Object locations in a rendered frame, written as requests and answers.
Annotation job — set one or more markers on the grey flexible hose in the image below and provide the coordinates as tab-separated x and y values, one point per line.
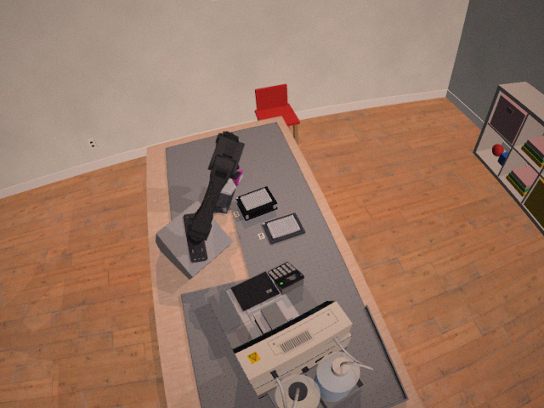
352	363
284	397

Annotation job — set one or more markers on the white plastic bottle with tube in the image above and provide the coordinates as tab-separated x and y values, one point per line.
335	381

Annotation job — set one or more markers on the white well plate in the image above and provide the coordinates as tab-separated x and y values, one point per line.
282	227
228	190
255	199

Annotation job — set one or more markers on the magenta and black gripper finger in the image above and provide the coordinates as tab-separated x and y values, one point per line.
237	181

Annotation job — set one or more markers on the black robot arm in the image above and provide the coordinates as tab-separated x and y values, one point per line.
198	231

